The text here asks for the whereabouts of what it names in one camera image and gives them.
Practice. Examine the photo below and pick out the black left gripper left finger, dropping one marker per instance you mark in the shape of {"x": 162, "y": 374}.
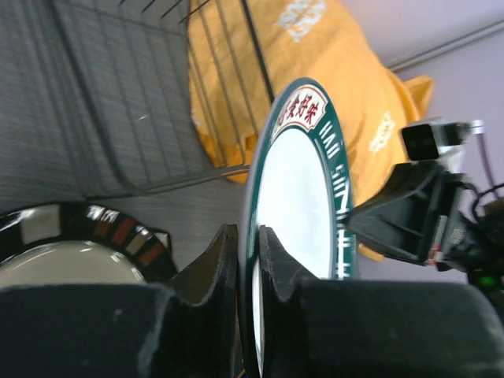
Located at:
{"x": 182, "y": 328}

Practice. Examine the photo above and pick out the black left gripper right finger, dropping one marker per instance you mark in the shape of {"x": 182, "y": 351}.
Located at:
{"x": 362, "y": 328}

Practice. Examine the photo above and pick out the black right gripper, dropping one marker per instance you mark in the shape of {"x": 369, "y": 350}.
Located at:
{"x": 400, "y": 222}

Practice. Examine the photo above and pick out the green rimmed white plate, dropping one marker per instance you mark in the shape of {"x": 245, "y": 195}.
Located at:
{"x": 299, "y": 185}

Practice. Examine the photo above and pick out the brown checkered rim plate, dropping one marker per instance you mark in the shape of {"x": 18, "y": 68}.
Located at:
{"x": 81, "y": 243}

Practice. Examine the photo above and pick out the yellow Mickey Mouse pillow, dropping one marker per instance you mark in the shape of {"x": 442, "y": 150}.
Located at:
{"x": 243, "y": 54}

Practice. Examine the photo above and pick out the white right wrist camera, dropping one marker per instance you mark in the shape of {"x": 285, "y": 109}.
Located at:
{"x": 426, "y": 140}

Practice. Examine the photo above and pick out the grey wire dish rack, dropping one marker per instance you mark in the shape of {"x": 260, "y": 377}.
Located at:
{"x": 158, "y": 95}

